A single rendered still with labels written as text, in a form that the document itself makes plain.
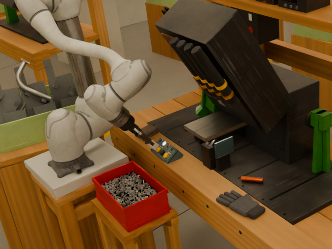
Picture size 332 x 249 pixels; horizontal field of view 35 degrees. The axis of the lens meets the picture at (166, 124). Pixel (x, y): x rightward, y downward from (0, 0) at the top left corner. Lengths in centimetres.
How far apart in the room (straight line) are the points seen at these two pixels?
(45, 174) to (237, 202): 96
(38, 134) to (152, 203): 107
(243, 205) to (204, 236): 135
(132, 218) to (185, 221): 137
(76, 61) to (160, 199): 75
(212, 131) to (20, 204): 140
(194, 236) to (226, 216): 131
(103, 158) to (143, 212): 46
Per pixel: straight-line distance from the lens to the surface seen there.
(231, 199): 211
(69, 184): 244
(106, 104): 212
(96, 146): 269
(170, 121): 279
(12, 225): 322
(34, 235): 329
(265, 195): 217
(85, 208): 255
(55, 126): 243
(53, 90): 327
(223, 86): 191
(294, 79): 231
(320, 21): 206
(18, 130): 304
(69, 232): 256
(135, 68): 209
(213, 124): 222
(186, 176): 232
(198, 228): 347
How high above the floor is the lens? 217
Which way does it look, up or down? 27 degrees down
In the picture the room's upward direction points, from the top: 8 degrees counter-clockwise
